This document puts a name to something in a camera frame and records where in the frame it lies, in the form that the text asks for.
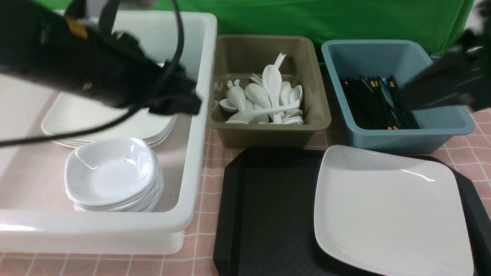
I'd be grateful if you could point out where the blue plastic bin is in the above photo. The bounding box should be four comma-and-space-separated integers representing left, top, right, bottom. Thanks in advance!
321, 40, 475, 154

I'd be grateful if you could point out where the upright white spoon in bin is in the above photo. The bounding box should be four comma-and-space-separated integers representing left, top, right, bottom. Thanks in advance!
262, 64, 282, 108

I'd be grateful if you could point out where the white soup spoon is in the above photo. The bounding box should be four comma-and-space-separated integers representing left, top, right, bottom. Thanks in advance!
226, 100, 300, 124

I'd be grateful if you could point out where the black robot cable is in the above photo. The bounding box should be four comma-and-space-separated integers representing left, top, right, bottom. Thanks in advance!
0, 0, 185, 148

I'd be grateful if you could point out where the large white plastic tub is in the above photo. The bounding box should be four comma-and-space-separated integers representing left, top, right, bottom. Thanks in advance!
0, 10, 217, 255

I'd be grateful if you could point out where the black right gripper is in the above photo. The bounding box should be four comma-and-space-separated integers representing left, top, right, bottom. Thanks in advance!
399, 54, 491, 112

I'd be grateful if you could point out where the large white square plate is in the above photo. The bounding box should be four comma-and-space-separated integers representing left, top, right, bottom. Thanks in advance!
313, 145, 474, 276

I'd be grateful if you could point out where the green backdrop cloth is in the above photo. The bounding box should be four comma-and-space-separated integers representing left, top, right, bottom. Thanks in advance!
35, 0, 475, 60

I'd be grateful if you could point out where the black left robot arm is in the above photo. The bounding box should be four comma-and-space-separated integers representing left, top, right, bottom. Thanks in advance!
0, 0, 202, 115

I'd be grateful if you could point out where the pink checkered tablecloth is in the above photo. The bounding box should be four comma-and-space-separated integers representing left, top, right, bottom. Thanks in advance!
1, 111, 490, 276

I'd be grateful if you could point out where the stack of white bowls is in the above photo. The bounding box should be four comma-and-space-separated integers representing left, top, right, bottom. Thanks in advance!
64, 138, 165, 212

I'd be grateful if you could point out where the pile of black chopsticks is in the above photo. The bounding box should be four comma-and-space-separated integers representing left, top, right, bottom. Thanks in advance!
339, 75, 421, 130

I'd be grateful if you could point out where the pile of white spoons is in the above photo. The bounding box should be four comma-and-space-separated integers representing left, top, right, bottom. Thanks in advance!
214, 53, 304, 125

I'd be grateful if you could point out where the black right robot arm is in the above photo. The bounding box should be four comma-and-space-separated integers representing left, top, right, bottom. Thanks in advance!
399, 0, 491, 112

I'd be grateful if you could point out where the olive green plastic bin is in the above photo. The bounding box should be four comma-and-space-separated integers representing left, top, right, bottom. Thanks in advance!
208, 34, 331, 148

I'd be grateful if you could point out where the black serving tray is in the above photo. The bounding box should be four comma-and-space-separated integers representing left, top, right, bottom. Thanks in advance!
213, 148, 491, 276

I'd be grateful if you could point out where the stack of white square plates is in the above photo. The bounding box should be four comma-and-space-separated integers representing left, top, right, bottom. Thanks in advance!
41, 93, 177, 144

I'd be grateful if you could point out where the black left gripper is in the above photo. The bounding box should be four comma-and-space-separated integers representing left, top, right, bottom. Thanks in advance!
64, 15, 202, 115

